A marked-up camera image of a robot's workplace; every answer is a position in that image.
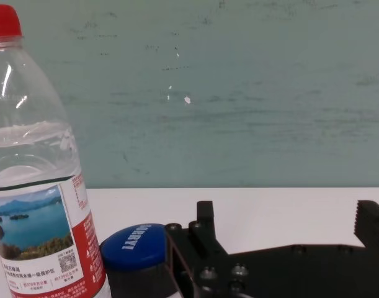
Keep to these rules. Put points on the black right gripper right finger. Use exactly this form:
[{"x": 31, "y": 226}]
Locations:
[{"x": 372, "y": 223}]

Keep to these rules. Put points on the clear water bottle red cap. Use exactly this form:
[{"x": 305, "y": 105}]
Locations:
[{"x": 37, "y": 217}]

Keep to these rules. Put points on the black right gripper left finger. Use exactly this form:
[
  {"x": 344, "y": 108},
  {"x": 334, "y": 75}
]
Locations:
[{"x": 204, "y": 229}]

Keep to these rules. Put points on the blue push button black base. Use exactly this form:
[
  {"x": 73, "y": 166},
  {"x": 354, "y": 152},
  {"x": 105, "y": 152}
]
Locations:
[{"x": 130, "y": 248}]

